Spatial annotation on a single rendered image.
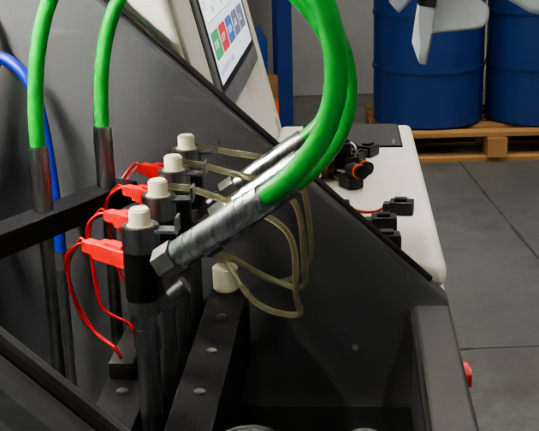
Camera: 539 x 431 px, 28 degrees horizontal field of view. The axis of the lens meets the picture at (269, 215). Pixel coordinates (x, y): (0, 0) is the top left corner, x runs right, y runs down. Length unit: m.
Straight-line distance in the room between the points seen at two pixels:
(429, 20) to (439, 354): 0.32
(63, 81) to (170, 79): 0.11
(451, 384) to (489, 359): 2.33
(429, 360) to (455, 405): 0.09
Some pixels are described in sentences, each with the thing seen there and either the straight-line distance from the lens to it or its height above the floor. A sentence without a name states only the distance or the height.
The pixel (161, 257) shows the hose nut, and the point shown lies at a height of 1.15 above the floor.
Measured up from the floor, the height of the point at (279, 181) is 1.21.
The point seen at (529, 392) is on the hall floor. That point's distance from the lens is 3.12.
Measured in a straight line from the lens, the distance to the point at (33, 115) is 0.96.
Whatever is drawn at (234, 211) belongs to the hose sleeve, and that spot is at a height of 1.19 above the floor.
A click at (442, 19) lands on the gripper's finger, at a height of 1.26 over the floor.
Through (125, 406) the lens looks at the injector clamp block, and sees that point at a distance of 0.88.
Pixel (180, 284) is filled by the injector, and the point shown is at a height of 1.09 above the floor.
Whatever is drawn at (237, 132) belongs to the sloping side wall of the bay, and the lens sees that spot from 1.09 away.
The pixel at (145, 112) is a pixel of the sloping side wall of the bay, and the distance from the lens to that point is 1.10.
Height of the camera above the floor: 1.38
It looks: 17 degrees down
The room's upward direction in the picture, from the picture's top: 2 degrees counter-clockwise
